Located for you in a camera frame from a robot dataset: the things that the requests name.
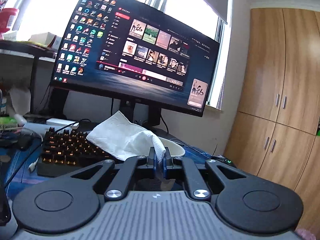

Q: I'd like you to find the blue desk mat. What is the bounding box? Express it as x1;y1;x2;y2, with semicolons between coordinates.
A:
0;129;213;201

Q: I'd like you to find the blue patterned Starbucks mug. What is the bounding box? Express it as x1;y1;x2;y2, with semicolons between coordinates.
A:
159;137;185;157

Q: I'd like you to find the black backlit mechanical keyboard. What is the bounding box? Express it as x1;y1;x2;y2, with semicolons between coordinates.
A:
36;127;122;177

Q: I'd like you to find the wooden wardrobe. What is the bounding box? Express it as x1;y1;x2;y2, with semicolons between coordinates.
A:
225;8;319;234

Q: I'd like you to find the black computer mouse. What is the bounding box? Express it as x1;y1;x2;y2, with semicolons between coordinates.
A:
212;155;236;167

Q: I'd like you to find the black desk shelf riser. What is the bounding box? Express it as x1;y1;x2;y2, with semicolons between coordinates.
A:
0;39;58;116

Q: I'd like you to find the white power adapter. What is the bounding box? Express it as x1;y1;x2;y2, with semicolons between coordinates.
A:
46;118;79;129

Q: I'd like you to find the black computer monitor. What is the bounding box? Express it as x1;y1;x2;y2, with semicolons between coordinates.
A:
50;0;220;117

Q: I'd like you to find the red cup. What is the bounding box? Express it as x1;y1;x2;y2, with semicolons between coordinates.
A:
0;8;20;34

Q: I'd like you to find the white paper towel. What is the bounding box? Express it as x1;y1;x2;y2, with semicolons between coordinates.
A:
86;111;166;161

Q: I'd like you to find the crumpled white tissue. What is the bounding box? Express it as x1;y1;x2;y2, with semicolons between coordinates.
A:
9;87;31;115

